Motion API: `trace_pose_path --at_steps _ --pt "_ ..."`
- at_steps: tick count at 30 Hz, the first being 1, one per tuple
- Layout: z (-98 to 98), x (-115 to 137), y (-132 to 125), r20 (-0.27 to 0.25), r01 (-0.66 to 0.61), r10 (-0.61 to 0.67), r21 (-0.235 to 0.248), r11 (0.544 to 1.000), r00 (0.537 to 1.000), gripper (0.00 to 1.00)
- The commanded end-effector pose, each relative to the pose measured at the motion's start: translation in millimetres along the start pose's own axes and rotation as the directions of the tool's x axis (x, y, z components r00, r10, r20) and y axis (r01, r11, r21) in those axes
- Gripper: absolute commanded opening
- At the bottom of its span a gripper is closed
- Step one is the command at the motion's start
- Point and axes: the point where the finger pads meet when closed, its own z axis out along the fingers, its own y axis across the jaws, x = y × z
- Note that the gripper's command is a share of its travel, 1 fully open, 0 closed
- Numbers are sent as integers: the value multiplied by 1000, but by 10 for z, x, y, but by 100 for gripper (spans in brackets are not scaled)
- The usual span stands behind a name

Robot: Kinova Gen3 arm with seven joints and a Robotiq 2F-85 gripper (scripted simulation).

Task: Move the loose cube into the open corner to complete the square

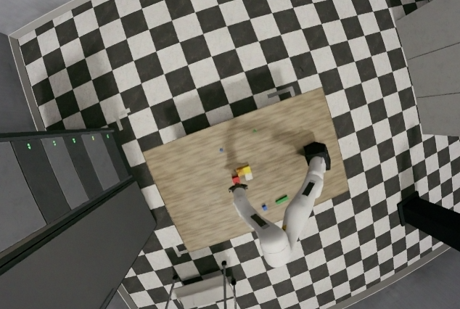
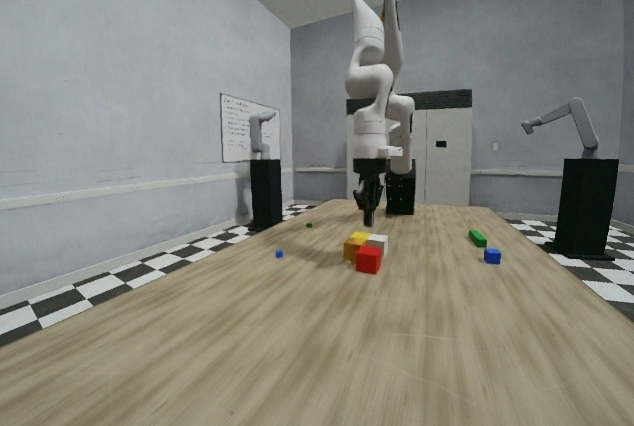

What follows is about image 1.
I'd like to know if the green rectangular block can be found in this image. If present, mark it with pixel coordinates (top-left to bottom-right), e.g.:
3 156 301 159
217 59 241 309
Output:
276 195 288 204

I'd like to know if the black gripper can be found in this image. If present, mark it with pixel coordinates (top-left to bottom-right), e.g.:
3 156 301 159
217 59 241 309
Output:
229 182 248 193

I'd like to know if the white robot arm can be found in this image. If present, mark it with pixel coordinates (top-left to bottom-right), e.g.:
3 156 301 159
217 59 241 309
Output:
233 157 326 268

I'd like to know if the red square block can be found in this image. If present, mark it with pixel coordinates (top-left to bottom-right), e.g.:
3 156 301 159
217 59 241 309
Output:
232 175 240 185

